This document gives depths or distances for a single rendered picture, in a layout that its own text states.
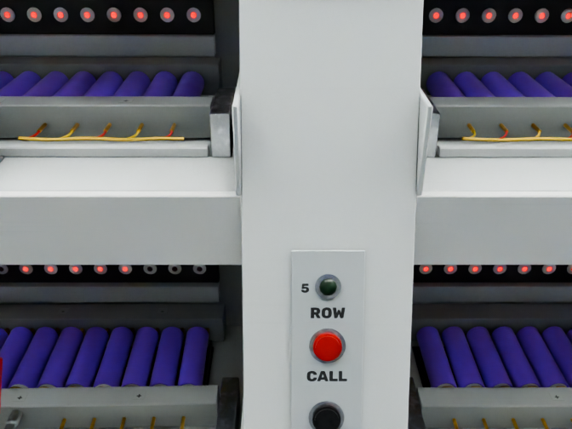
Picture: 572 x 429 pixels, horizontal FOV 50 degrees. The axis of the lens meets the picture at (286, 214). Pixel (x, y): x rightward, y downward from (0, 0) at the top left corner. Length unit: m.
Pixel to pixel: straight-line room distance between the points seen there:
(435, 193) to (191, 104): 0.16
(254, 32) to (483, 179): 0.15
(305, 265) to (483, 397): 0.18
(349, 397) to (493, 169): 0.16
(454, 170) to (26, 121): 0.27
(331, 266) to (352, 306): 0.03
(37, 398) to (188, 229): 0.19
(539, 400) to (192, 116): 0.30
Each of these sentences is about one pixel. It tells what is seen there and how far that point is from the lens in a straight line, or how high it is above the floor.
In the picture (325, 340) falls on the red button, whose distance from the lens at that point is 0.34.
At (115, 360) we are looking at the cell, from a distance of 0.49.
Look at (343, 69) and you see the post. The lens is 0.33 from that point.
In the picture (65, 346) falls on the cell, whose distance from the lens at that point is 0.51.
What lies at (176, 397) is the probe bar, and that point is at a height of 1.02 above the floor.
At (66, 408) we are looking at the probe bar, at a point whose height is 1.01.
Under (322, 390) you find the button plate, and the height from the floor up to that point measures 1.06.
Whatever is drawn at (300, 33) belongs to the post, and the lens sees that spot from 0.33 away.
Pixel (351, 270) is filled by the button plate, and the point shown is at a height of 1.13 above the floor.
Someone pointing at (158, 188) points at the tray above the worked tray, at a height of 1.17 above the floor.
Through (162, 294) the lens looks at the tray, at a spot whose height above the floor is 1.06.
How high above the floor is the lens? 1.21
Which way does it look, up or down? 10 degrees down
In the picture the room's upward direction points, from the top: straight up
